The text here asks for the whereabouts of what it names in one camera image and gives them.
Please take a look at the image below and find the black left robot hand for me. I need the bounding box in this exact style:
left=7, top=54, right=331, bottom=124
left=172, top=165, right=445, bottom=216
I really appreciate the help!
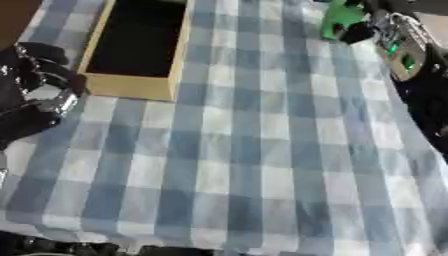
left=0, top=41, right=91, bottom=101

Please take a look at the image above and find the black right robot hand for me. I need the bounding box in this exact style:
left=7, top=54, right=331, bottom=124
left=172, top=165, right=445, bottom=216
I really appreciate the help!
left=334, top=0, right=389, bottom=46

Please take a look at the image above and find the green toy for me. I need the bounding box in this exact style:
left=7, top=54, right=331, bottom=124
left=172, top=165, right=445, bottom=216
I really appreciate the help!
left=318, top=0, right=368, bottom=41

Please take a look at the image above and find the tan cardboard box black inside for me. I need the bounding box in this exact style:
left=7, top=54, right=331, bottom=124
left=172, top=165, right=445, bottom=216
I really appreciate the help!
left=75, top=0, right=196, bottom=102

